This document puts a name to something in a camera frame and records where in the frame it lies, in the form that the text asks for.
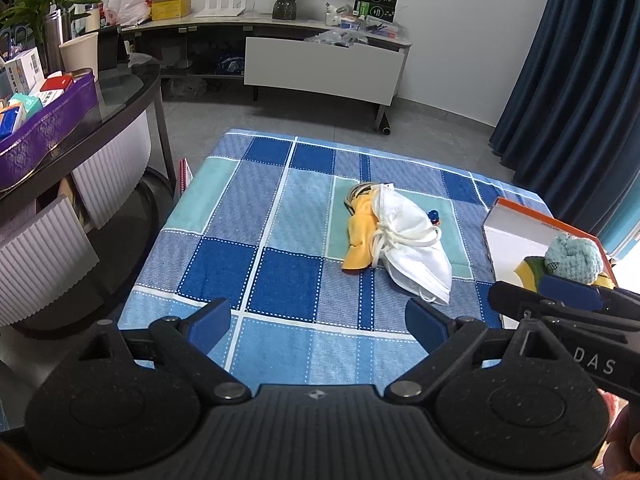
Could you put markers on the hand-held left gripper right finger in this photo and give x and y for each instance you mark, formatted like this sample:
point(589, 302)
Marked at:
point(425, 322)

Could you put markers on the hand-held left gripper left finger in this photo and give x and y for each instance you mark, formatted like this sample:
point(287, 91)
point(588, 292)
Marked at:
point(210, 317)

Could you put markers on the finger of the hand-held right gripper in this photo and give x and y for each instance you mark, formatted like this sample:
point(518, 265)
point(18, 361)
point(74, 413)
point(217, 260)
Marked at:
point(515, 300)
point(575, 292)

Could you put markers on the pink knitted ball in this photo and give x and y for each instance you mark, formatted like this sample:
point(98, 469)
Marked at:
point(609, 400)

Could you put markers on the light blue knitted ball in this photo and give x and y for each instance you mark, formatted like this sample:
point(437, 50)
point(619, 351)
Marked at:
point(572, 257)

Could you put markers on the white box with orange rim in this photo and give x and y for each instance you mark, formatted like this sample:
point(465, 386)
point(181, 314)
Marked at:
point(510, 240)

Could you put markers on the white face mask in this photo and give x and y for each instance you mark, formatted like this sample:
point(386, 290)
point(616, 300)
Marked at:
point(415, 250)

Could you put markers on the orange yellow cloth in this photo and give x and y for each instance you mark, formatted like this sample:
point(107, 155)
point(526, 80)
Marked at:
point(360, 240)

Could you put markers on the person's right hand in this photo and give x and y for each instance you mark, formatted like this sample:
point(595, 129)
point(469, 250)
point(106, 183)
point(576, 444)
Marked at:
point(625, 445)

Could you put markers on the green and yellow sponge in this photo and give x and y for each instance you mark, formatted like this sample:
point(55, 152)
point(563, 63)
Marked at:
point(531, 272)

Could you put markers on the yellow striped towel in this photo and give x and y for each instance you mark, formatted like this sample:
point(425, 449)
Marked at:
point(606, 281)

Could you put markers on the blue checkered cloth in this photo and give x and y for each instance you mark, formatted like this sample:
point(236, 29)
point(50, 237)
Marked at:
point(280, 240)

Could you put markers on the red and white paper box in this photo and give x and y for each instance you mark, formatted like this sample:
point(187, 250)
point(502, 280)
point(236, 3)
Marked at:
point(185, 177)

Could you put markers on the black tube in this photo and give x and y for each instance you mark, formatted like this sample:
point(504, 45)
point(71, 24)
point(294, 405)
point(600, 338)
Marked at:
point(384, 126)

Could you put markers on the dark blue curtain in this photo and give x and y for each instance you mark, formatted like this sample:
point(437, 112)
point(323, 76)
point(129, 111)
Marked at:
point(575, 85)

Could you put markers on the dark round glass table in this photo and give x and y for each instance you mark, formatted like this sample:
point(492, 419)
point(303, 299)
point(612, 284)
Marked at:
point(120, 105)

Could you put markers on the purple patterned tray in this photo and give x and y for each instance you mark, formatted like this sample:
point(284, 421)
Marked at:
point(45, 125)

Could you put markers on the white tv cabinet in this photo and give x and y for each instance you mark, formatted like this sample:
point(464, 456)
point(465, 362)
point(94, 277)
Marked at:
point(325, 72)

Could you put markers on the red and white carton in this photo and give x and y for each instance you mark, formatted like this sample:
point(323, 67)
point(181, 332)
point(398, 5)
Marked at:
point(55, 84)

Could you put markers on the black tablet stand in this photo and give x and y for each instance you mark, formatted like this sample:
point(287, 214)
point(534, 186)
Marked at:
point(112, 50)

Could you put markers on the white paper cup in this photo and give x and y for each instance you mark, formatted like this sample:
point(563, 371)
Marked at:
point(80, 57)

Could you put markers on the clear plastic bag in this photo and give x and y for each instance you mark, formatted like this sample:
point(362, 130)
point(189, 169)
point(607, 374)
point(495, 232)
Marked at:
point(335, 38)

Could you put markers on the pile of small desk items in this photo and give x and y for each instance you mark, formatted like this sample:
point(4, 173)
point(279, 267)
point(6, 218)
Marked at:
point(362, 22)

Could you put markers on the white carton with barcode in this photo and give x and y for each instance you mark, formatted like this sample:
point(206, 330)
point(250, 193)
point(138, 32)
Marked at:
point(22, 70)

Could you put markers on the white router with antennas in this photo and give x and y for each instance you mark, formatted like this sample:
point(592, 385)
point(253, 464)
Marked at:
point(222, 5)

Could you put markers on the yellow box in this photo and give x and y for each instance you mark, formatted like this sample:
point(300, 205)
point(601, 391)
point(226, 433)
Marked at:
point(171, 6)

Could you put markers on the steel thermos flask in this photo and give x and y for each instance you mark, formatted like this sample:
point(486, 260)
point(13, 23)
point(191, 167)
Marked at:
point(57, 40)

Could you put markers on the white plastic bag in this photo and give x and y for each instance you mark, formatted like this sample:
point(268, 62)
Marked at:
point(127, 7)

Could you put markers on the green and black box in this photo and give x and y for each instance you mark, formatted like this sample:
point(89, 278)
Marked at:
point(375, 4)

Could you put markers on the leafy bamboo plant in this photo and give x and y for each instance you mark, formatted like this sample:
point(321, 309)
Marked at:
point(35, 5)

